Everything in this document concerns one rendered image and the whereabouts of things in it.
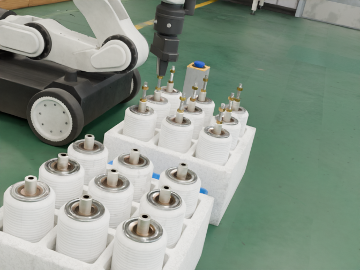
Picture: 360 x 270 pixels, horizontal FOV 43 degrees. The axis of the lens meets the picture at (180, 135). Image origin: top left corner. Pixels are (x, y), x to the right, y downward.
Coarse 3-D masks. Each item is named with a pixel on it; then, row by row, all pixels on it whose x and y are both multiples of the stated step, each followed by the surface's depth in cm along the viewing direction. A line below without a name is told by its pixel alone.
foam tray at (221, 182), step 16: (112, 128) 140; (112, 144) 136; (128, 144) 134; (144, 144) 134; (192, 144) 142; (240, 144) 145; (160, 160) 133; (176, 160) 131; (192, 160) 130; (240, 160) 140; (208, 176) 129; (224, 176) 128; (240, 176) 156; (208, 192) 131; (224, 192) 129; (224, 208) 138
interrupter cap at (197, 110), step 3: (183, 105) 147; (186, 105) 148; (183, 108) 145; (186, 108) 146; (195, 108) 147; (198, 108) 147; (186, 111) 142; (189, 111) 143; (192, 111) 144; (195, 111) 144; (198, 111) 144; (201, 111) 145; (192, 114) 142; (195, 114) 142; (198, 114) 143
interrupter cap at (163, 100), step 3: (147, 96) 149; (150, 96) 149; (153, 96) 150; (162, 96) 151; (147, 99) 147; (150, 99) 147; (162, 99) 149; (165, 99) 150; (150, 102) 145; (153, 102) 145; (156, 102) 146; (159, 102) 146; (162, 102) 146; (165, 102) 146
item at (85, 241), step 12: (60, 216) 85; (108, 216) 87; (60, 228) 85; (72, 228) 83; (84, 228) 83; (96, 228) 84; (60, 240) 86; (72, 240) 84; (84, 240) 84; (96, 240) 85; (60, 252) 86; (72, 252) 85; (84, 252) 85; (96, 252) 87
